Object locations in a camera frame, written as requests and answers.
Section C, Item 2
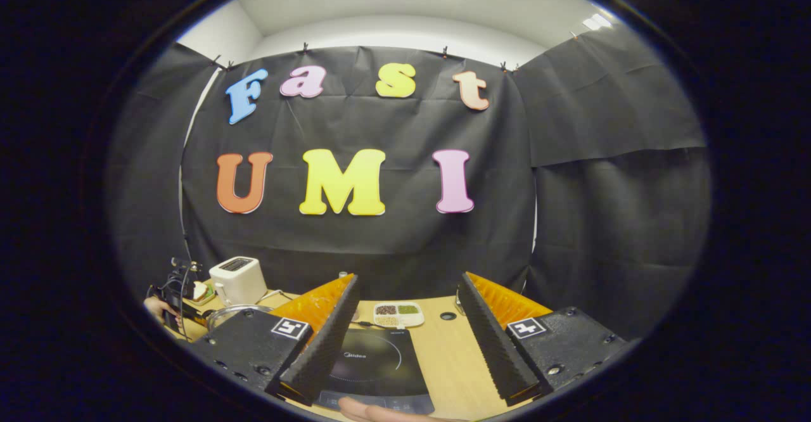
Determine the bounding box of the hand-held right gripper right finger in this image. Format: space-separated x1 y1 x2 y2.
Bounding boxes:
461 272 628 408

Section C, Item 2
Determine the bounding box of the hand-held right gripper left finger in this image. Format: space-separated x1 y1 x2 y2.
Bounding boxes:
190 274 360 407

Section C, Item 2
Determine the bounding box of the black induction cooktop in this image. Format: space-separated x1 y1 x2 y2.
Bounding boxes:
315 327 436 415

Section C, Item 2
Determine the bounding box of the stainless steel pot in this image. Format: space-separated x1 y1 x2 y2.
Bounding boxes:
206 304 274 333

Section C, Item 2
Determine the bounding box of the green and white plate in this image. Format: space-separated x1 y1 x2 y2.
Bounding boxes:
190 281 217 307

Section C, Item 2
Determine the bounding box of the white toaster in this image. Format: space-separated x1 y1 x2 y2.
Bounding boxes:
209 256 268 307

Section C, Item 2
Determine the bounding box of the white divided dish of beans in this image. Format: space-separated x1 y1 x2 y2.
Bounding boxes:
373 302 425 329

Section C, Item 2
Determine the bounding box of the black backdrop cloth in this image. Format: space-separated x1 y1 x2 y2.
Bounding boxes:
108 26 712 340

